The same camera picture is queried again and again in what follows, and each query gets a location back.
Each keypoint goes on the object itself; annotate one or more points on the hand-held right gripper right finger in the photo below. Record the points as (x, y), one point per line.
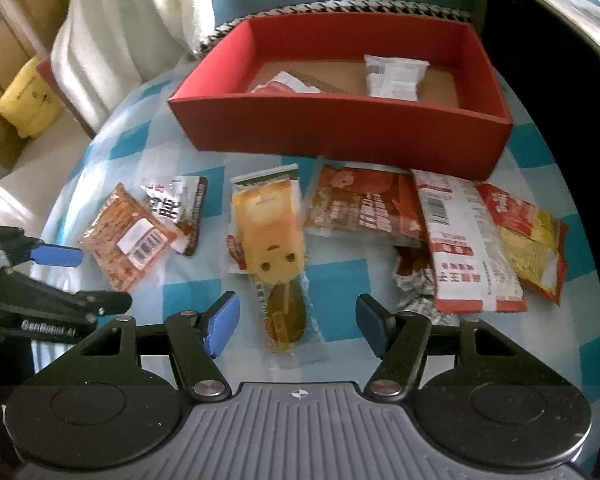
(372, 325)

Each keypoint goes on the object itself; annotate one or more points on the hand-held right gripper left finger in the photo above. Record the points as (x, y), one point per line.
(222, 322)

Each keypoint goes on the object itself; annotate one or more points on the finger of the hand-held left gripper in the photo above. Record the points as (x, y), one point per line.
(102, 302)
(55, 255)

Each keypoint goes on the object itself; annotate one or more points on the clear amber snack packet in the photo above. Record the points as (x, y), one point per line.
(282, 315)

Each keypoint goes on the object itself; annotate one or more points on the orange brown snack packet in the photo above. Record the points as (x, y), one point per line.
(115, 230)

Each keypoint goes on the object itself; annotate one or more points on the yellow green cake packet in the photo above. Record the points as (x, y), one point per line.
(265, 225)

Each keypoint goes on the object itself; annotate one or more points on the long white red packet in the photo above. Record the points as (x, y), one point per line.
(460, 245)

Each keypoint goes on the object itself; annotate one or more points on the dark red snack packet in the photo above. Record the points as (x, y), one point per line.
(350, 205)

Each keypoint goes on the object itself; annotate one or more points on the white brown snack packet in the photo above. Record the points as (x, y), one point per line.
(180, 205)

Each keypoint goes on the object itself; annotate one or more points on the red cardboard box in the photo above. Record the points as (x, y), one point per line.
(330, 130)

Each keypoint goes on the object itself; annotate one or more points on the crumpled white red packet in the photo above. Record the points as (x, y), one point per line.
(412, 272)

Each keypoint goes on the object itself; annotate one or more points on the blue checked cloth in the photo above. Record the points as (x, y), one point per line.
(145, 140)

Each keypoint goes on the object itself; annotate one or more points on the yellow bag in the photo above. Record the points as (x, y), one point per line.
(27, 100)

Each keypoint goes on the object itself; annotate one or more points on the red yellow snack packet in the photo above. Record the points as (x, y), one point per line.
(530, 245)

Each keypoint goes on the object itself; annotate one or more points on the white blanket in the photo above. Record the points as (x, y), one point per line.
(120, 35)

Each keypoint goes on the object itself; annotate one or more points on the red white snack packet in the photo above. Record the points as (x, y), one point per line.
(282, 84)

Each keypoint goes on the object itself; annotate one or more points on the white barcode snack packet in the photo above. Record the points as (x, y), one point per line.
(395, 77)

